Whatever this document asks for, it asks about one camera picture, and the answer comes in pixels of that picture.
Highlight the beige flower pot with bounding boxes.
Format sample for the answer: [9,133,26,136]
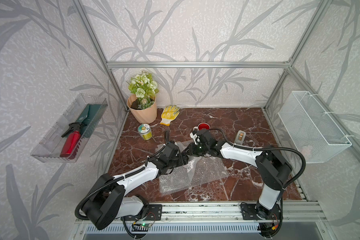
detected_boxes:
[127,94,158,124]

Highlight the white mug red inside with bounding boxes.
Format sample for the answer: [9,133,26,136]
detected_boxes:
[193,123,211,131]

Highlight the clear bubble wrap sheet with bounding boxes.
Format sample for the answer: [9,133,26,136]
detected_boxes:
[159,155,229,195]

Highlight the aluminium frame crossbar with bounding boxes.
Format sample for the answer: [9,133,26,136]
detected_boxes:
[107,62,289,69]

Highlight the yellow white work glove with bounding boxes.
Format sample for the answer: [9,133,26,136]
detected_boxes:
[160,105,180,126]

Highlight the clear plastic wall tray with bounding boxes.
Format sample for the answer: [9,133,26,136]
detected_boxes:
[31,94,108,163]

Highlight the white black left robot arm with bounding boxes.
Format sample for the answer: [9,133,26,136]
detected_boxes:
[75,141,192,230]

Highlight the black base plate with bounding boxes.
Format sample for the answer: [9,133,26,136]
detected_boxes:
[240,203,283,220]
[124,204,163,221]

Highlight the grey tape dispenser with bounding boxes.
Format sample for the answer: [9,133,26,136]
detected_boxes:
[234,130,246,145]

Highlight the white wire mesh basket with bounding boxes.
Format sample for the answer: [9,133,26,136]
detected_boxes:
[278,91,352,164]

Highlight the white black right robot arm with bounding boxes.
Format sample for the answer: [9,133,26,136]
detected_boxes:
[184,129,307,220]

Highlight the aluminium mounting rail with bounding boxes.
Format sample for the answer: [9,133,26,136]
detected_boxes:
[74,200,328,224]

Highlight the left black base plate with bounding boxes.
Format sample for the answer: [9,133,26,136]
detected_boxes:
[124,204,163,221]

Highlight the red black spray bottle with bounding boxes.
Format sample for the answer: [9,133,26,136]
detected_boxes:
[60,123,86,160]

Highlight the green white artificial flowers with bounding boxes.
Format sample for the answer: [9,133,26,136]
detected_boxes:
[128,71,159,110]

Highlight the small green labelled tin can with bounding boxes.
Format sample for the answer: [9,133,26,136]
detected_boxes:
[138,124,153,140]

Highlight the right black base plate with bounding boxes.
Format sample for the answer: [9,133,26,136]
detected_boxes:
[240,203,283,220]

